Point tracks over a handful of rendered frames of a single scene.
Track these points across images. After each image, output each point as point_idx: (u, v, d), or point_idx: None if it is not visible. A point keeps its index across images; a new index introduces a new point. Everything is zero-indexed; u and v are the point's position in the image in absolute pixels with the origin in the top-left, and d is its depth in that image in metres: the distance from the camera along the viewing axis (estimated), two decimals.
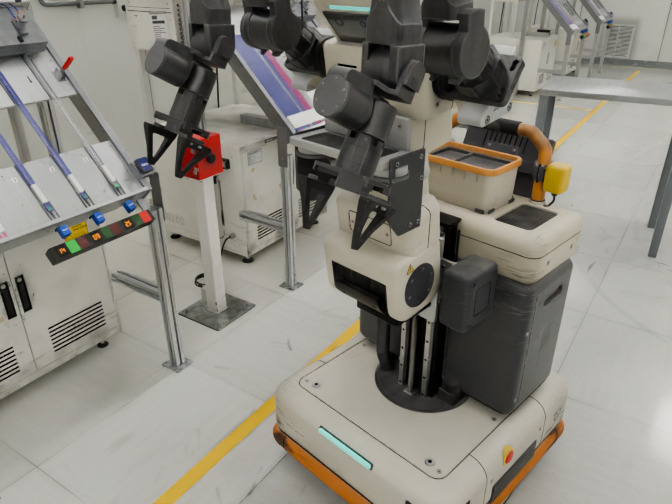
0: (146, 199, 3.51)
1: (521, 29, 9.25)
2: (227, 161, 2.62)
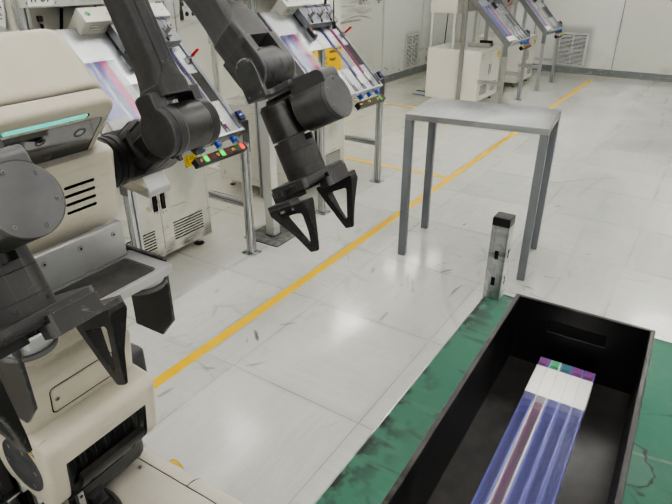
0: None
1: None
2: None
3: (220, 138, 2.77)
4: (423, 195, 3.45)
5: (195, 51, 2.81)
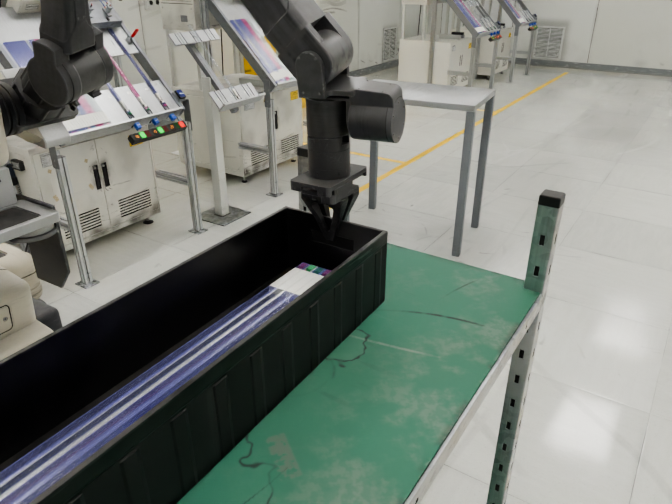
0: None
1: None
2: (20, 163, 2.70)
3: (158, 116, 2.84)
4: (369, 176, 3.52)
5: (135, 31, 2.88)
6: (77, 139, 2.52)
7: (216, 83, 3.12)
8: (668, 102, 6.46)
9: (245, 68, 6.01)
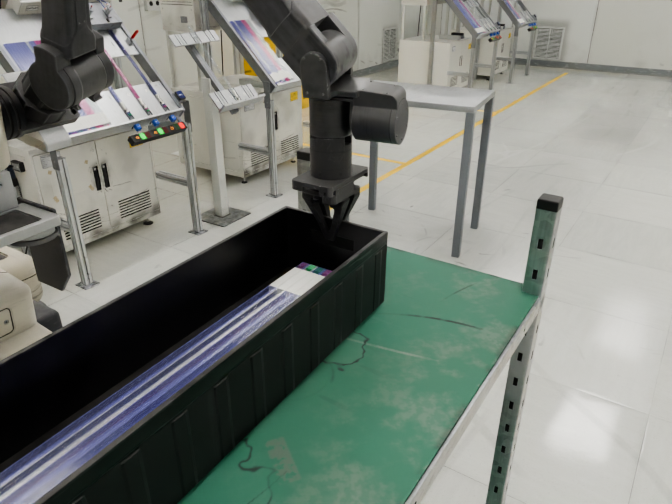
0: None
1: None
2: (21, 164, 2.71)
3: (158, 117, 2.84)
4: (369, 177, 3.53)
5: (135, 32, 2.89)
6: (77, 140, 2.52)
7: (216, 84, 3.12)
8: None
9: (245, 69, 6.01)
